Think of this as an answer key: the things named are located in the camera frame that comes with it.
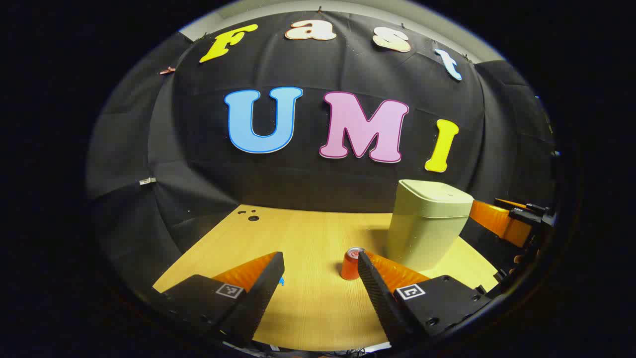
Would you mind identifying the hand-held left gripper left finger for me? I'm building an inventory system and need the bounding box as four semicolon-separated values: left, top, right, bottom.
152;251;285;346

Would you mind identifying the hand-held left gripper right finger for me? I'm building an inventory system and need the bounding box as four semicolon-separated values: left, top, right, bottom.
357;250;492;349

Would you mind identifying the red pop can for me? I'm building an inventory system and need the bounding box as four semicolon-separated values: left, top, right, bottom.
340;247;367;281

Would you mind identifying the green desktop garbage bin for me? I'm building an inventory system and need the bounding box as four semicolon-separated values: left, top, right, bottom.
385;179;475;272

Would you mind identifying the wooden desktop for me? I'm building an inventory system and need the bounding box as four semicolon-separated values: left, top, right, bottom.
152;204;500;351

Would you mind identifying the black backdrop cloth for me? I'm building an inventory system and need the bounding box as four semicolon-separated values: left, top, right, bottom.
84;10;557;299

